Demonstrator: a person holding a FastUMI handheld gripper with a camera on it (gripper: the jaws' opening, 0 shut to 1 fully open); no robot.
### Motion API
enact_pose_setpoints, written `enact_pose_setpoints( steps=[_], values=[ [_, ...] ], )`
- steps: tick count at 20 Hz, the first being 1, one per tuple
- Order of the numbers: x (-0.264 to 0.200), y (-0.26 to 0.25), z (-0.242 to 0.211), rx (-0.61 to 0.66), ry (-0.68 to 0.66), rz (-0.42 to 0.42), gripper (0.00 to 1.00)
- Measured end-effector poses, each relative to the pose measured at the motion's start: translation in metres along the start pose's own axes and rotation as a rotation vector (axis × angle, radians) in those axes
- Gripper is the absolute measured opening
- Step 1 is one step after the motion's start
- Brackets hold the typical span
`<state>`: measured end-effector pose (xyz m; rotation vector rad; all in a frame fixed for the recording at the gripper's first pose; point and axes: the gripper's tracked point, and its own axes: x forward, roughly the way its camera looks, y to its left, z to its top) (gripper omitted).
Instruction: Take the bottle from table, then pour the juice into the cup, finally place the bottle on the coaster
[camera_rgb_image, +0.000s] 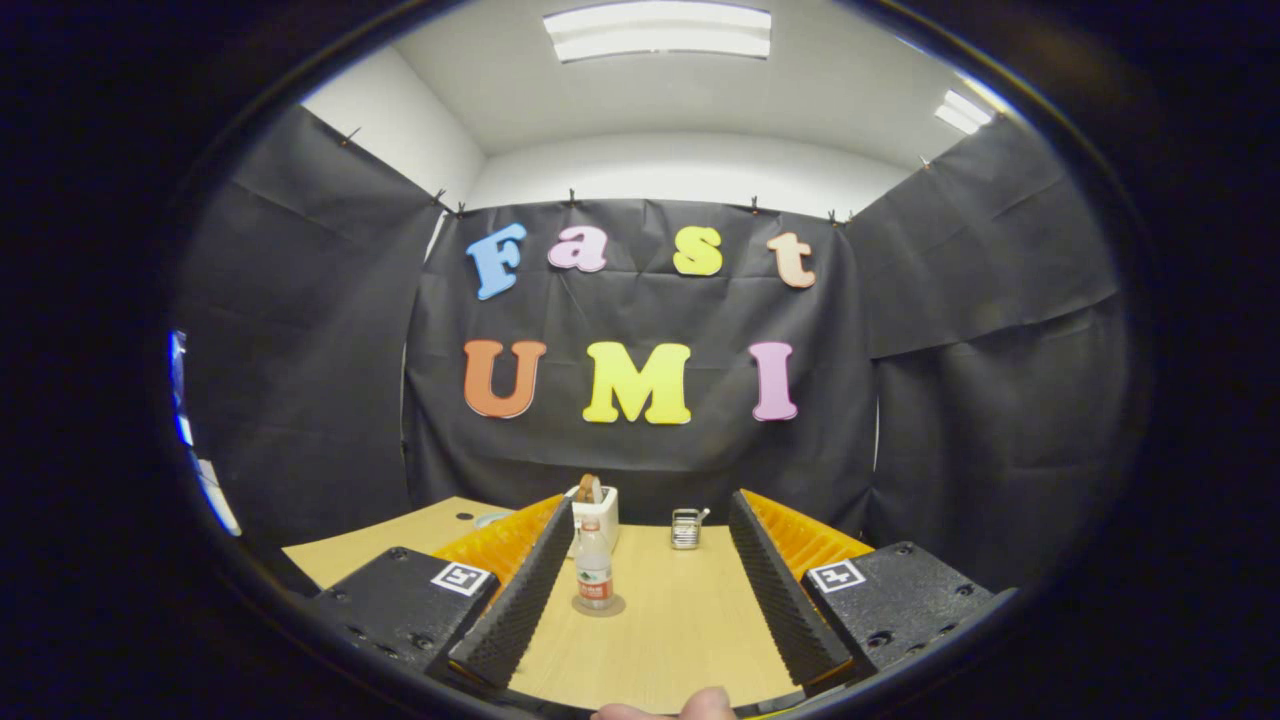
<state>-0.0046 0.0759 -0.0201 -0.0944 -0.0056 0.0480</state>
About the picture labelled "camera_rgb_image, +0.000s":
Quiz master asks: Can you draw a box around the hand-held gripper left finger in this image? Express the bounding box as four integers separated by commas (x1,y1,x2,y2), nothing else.
305,494,578,691

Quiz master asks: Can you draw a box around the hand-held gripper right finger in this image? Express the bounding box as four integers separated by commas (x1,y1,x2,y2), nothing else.
727,489,1021,691

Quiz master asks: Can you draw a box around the clear plastic bottle red label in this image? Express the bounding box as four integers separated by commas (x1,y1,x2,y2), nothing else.
575,517,614,611

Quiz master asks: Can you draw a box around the wooden table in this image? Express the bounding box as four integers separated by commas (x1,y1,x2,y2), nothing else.
283,497,801,715

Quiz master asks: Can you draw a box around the white toaster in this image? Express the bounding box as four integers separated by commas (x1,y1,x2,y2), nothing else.
565,486,620,556

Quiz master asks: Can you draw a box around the black backdrop cloth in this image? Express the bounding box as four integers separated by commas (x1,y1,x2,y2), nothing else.
175,105,1131,591

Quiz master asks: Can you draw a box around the small ceiling light panel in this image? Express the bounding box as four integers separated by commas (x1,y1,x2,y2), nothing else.
934,89,994,136

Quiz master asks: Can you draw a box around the large ceiling light panel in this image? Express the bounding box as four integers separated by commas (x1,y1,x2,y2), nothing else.
543,0,773,64

